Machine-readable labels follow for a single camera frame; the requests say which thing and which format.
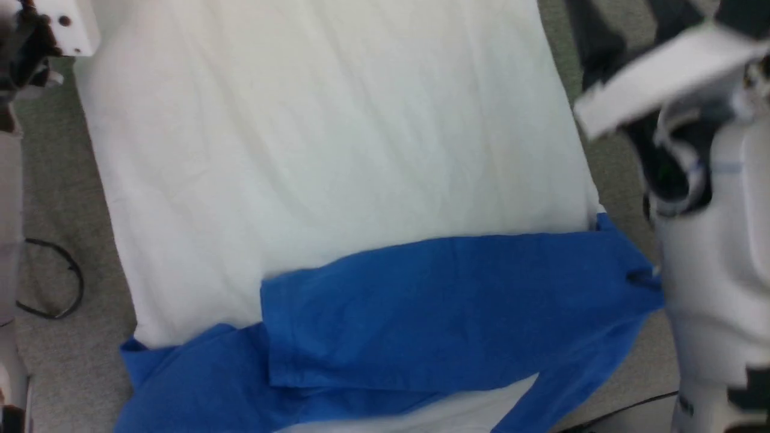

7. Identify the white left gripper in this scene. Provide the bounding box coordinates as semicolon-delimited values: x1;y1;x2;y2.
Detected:
32;0;100;58

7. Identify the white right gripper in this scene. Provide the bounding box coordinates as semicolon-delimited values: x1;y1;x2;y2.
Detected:
565;0;770;143

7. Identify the grey fabric sofa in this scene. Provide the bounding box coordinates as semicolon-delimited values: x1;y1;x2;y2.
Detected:
0;0;722;433

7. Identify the blue and white shirt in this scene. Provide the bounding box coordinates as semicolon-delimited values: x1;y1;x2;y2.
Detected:
72;0;665;433

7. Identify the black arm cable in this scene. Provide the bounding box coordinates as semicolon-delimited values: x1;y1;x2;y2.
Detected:
558;390;681;433
16;238;85;320

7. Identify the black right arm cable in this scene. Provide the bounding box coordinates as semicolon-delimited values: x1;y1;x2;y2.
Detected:
558;390;681;433

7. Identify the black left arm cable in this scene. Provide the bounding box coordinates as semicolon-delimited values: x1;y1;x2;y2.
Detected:
16;238;85;320

